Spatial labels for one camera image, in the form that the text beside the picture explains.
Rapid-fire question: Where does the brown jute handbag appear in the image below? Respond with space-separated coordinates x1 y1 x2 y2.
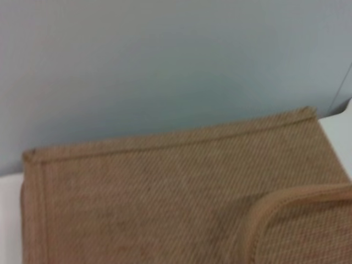
20 106 352 264

